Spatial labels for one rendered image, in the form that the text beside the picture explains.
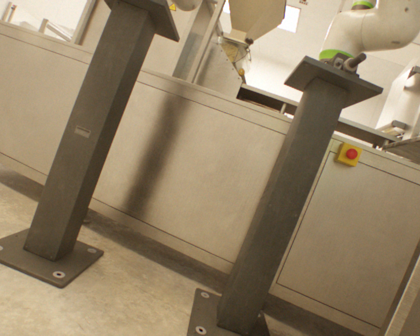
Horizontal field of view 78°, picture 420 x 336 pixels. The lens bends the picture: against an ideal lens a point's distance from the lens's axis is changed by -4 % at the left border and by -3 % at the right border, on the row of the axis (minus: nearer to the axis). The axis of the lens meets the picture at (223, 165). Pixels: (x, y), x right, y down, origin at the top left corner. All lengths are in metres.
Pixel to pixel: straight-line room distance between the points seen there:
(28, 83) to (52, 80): 0.14
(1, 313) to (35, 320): 0.08
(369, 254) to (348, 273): 0.11
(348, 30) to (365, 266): 0.87
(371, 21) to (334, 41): 0.12
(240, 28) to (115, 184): 1.06
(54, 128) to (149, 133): 0.50
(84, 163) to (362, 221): 1.04
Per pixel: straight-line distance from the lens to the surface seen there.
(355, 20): 1.02
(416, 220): 1.26
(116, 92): 0.95
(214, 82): 1.48
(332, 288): 1.23
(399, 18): 0.96
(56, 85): 1.57
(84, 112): 0.97
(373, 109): 5.66
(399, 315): 0.71
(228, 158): 1.13
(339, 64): 0.92
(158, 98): 1.26
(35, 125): 1.61
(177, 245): 1.21
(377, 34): 0.98
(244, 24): 1.63
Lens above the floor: 0.54
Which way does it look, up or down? 1 degrees down
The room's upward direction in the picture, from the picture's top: 22 degrees clockwise
